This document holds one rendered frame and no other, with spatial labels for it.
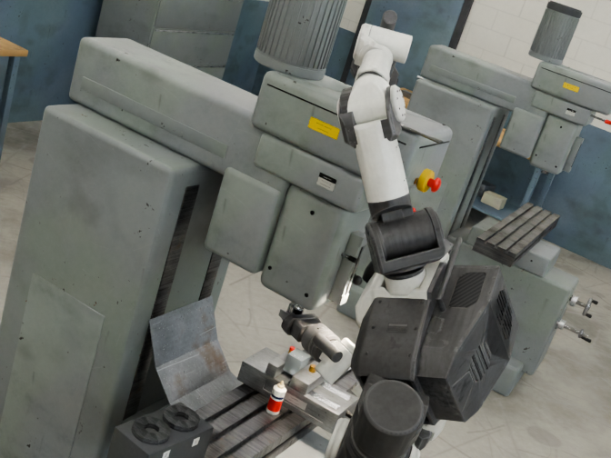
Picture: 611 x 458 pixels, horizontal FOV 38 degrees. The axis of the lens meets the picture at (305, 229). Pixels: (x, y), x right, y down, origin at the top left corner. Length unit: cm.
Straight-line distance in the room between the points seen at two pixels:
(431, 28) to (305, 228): 695
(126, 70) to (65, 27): 501
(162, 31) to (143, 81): 484
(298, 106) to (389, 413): 95
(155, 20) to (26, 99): 123
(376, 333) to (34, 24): 583
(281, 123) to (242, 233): 33
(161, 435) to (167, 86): 99
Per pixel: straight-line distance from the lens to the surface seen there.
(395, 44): 206
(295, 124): 230
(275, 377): 274
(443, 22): 916
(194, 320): 283
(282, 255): 241
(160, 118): 258
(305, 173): 231
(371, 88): 185
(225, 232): 248
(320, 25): 236
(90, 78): 274
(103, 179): 258
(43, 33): 750
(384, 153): 182
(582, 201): 889
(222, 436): 256
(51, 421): 294
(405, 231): 185
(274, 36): 237
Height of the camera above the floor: 232
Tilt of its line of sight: 20 degrees down
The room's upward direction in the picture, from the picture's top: 18 degrees clockwise
